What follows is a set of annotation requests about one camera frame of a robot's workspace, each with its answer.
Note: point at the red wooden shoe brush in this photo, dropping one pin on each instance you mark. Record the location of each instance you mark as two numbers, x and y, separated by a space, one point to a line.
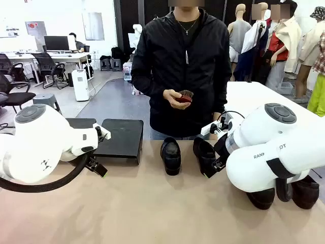
186 97

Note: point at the seated person at desk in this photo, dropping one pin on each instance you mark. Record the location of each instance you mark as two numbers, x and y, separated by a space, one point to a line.
79 45

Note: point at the person's right forearm black sleeve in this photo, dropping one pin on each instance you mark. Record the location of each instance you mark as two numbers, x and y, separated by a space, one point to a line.
147 87

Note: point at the wall poster board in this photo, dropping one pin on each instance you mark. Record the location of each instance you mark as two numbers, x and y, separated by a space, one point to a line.
93 25

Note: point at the mannequin in grey tank top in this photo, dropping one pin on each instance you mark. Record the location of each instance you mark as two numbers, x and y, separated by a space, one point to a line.
238 33

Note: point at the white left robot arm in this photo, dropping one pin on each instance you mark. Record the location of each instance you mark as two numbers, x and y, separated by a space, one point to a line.
38 142

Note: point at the grey plastic crate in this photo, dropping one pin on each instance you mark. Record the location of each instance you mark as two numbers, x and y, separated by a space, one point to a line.
285 88

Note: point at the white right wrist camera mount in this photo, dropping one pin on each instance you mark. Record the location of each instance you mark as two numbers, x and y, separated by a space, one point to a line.
210 128

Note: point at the mannequin in white navy jacket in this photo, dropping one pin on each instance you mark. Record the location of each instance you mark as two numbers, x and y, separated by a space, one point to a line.
254 43

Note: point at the person's left forearm black sleeve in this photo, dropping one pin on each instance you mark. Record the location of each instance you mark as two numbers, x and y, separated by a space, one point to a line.
223 99

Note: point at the person's right hand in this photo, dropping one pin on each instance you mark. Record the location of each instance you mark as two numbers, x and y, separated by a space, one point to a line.
175 103

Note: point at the black backpack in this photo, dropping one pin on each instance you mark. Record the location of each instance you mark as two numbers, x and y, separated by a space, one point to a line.
117 54

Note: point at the black shoe stand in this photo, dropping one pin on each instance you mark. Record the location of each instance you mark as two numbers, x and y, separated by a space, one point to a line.
81 123
122 139

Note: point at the person's left hand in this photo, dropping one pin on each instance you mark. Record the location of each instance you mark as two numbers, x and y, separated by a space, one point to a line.
217 117

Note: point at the white air purifier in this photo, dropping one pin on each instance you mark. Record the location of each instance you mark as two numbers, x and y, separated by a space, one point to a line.
80 86

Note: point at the white humanoid robot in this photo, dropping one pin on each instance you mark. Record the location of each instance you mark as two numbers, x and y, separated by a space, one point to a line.
137 29

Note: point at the white table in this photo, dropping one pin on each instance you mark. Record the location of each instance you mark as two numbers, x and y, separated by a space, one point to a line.
248 99

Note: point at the white office desk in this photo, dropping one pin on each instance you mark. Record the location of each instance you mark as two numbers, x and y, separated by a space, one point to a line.
63 56

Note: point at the clear storage box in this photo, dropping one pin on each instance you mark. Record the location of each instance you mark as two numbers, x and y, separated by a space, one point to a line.
127 71

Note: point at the black computer monitor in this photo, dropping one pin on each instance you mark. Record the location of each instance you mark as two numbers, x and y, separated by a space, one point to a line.
56 43

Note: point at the black office chair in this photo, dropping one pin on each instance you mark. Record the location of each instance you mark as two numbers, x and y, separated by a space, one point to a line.
47 63
5 63
15 97

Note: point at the grey plastic stool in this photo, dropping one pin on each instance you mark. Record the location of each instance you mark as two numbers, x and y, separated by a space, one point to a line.
44 97

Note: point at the mannequin in red top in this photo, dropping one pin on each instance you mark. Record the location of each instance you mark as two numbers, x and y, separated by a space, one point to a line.
279 48

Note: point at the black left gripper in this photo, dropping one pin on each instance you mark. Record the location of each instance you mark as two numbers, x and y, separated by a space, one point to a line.
92 160

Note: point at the dark plastic stool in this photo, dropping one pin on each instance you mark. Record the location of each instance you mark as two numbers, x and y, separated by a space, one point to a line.
116 64
105 63

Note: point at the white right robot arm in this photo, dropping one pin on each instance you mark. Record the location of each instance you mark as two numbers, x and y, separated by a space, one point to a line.
254 175

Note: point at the grey wall panel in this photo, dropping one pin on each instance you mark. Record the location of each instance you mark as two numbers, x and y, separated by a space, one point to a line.
35 28

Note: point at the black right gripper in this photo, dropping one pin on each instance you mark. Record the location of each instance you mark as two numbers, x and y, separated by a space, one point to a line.
222 147

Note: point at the mannequin in neon yellow trousers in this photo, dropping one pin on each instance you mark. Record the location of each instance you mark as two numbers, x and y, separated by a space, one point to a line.
318 96

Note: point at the person in black jacket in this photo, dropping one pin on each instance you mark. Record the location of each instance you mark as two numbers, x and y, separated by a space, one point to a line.
182 71

